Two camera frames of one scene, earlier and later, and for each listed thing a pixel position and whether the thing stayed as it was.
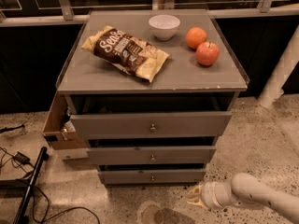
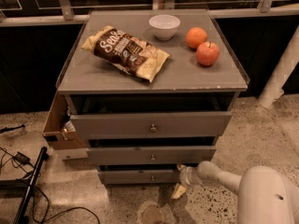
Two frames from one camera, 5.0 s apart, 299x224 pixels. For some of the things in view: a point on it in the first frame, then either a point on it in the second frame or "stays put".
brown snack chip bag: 127,52 stays put
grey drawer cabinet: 149,91 stays put
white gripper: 209,195 -> 189,175
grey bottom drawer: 152,176 stays put
